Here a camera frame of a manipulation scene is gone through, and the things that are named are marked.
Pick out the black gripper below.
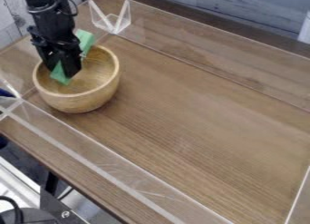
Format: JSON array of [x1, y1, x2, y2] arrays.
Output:
[[27, 0, 83, 79]]

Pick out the black metal bracket with screw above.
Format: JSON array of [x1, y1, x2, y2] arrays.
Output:
[[40, 190, 90, 224]]

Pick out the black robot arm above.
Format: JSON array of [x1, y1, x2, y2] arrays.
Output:
[[26, 0, 83, 79]]

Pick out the black cable lower left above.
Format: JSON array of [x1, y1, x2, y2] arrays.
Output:
[[0, 195, 24, 224]]

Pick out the black table leg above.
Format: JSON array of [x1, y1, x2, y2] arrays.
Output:
[[46, 172, 59, 195]]

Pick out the clear acrylic tray wall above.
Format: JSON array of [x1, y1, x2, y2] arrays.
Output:
[[0, 0, 310, 224]]

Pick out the clear acrylic corner bracket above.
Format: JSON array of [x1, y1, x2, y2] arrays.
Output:
[[89, 0, 131, 34]]

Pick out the light wooden bowl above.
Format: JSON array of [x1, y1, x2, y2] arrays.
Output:
[[32, 45, 122, 113]]

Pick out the green rectangular block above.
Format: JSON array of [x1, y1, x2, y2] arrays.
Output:
[[50, 29, 95, 85]]

